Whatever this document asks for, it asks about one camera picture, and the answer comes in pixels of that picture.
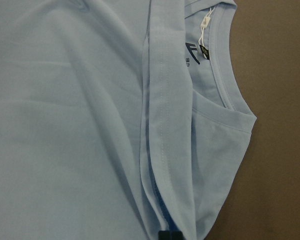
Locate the light blue t-shirt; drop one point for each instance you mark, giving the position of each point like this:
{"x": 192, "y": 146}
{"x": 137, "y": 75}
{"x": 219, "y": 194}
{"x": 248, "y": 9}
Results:
{"x": 115, "y": 124}

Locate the white neck hang tag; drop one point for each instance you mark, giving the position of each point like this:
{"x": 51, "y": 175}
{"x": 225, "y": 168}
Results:
{"x": 203, "y": 26}

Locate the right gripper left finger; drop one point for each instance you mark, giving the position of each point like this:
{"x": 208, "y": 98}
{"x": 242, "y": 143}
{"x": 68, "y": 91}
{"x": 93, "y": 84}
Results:
{"x": 163, "y": 235}

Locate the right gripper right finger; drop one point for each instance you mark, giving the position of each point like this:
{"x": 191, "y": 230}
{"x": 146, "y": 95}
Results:
{"x": 176, "y": 235}

